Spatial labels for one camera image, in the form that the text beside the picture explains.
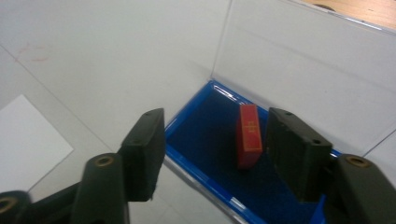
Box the white paper sheet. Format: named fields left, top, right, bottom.
left=0, top=94, right=75, bottom=194

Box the red stamp block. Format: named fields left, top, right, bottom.
left=235, top=104, right=263, bottom=170

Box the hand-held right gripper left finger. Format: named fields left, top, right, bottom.
left=70, top=107, right=166, bottom=224

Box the blue case with clear lid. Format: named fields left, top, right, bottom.
left=163, top=0, right=396, bottom=224

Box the dark round table grommet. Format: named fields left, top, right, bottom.
left=312, top=3, right=337, bottom=13

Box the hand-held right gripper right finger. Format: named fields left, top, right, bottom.
left=265, top=106, right=396, bottom=224

